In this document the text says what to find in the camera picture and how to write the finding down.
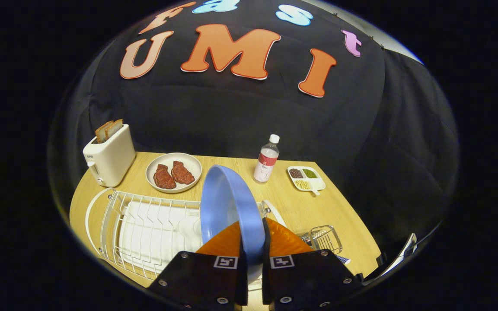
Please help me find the white toaster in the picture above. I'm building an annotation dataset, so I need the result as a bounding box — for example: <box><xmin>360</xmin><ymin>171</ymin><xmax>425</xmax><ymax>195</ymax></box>
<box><xmin>83</xmin><ymin>124</ymin><xmax>136</xmax><ymax>187</ymax></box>

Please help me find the clear red-label water bottle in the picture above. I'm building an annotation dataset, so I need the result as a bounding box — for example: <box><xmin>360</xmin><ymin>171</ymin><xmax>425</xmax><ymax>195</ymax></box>
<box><xmin>253</xmin><ymin>134</ymin><xmax>280</xmax><ymax>184</ymax></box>

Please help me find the beige round plate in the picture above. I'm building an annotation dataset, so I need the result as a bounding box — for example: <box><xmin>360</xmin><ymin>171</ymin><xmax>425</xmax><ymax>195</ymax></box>
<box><xmin>146</xmin><ymin>152</ymin><xmax>202</xmax><ymax>193</ymax></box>

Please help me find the white drip tray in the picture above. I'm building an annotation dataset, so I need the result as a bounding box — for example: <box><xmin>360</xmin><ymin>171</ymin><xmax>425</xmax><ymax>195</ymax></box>
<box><xmin>118</xmin><ymin>201</ymin><xmax>204</xmax><ymax>273</ymax></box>

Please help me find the white wire dish rack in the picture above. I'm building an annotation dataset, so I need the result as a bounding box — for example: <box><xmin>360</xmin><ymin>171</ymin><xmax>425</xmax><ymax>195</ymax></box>
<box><xmin>85</xmin><ymin>188</ymin><xmax>287</xmax><ymax>281</ymax></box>

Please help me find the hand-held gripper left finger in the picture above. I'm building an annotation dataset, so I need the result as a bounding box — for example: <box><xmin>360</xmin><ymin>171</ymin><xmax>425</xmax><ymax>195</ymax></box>
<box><xmin>147</xmin><ymin>220</ymin><xmax>249</xmax><ymax>311</ymax></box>

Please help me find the brown toast slice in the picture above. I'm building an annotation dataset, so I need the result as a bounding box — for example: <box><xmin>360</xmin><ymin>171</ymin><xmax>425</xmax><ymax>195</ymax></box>
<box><xmin>104</xmin><ymin>119</ymin><xmax>124</xmax><ymax>140</ymax></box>
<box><xmin>95</xmin><ymin>121</ymin><xmax>115</xmax><ymax>143</ymax></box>

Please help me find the red meat piece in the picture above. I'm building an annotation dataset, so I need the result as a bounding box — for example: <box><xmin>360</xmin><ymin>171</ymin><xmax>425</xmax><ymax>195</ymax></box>
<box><xmin>171</xmin><ymin>161</ymin><xmax>195</xmax><ymax>185</ymax></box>
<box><xmin>153</xmin><ymin>164</ymin><xmax>177</xmax><ymax>190</ymax></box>

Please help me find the blue plate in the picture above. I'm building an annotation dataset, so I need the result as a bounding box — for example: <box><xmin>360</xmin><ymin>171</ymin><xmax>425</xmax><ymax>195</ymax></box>
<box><xmin>200</xmin><ymin>165</ymin><xmax>267</xmax><ymax>283</ymax></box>

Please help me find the white divided snack dish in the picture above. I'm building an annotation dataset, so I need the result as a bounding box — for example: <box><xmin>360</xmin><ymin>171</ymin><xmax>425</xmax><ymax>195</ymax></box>
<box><xmin>287</xmin><ymin>166</ymin><xmax>326</xmax><ymax>196</ymax></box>

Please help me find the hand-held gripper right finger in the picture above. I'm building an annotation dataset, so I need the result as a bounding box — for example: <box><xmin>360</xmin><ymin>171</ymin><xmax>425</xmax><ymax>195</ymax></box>
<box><xmin>261</xmin><ymin>217</ymin><xmax>364</xmax><ymax>311</ymax></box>

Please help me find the metal wire basket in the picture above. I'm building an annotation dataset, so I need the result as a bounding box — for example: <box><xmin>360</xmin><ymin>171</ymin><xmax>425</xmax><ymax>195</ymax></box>
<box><xmin>299</xmin><ymin>225</ymin><xmax>344</xmax><ymax>256</ymax></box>

